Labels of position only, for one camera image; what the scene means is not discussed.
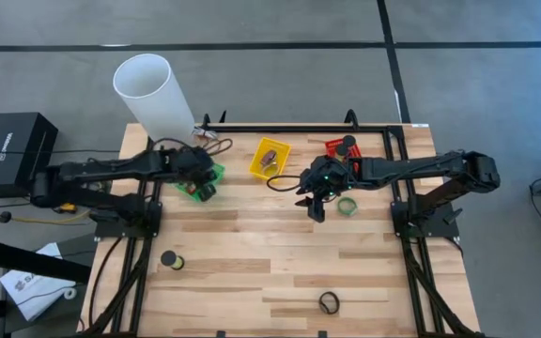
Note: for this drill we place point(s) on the black round plug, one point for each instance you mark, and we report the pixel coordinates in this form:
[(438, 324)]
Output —
[(5, 217)]

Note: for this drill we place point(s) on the green plastic basket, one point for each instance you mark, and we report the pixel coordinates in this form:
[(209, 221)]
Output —
[(220, 173)]

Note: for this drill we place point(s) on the white paper bag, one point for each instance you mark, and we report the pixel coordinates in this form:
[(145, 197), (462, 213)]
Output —
[(35, 291)]

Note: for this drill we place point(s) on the black metal stand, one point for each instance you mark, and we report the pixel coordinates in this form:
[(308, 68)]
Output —
[(26, 260)]

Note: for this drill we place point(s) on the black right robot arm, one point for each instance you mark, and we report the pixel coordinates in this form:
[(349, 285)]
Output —
[(406, 166)]

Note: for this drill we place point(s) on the small silver metal object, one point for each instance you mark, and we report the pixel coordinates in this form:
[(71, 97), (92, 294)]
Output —
[(205, 133)]

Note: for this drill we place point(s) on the black aluminium table frame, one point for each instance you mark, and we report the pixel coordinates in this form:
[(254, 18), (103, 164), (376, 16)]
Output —
[(298, 128)]

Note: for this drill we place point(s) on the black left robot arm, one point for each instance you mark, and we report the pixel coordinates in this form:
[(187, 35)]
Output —
[(111, 166)]

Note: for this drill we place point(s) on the yellow plastic basket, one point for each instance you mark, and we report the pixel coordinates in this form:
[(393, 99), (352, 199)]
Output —
[(257, 169)]

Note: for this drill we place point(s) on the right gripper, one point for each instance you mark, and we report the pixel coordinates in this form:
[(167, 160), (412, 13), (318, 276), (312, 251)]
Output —
[(327, 178)]

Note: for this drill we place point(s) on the blue capped clear tube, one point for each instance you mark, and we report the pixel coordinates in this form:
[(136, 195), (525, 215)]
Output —
[(349, 140)]

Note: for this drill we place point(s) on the yellow black plug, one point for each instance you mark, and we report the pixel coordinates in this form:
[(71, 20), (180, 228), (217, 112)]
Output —
[(67, 206)]

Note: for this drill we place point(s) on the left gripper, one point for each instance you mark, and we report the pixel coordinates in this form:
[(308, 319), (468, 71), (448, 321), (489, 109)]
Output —
[(193, 164)]

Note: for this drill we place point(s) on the white tape roll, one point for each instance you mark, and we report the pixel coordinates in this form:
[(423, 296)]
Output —
[(74, 294)]

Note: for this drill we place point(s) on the red plastic basket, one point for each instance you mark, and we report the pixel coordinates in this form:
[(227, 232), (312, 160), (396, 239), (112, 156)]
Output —
[(331, 146)]

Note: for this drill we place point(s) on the black cardboard box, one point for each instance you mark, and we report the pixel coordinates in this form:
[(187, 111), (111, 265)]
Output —
[(17, 150)]

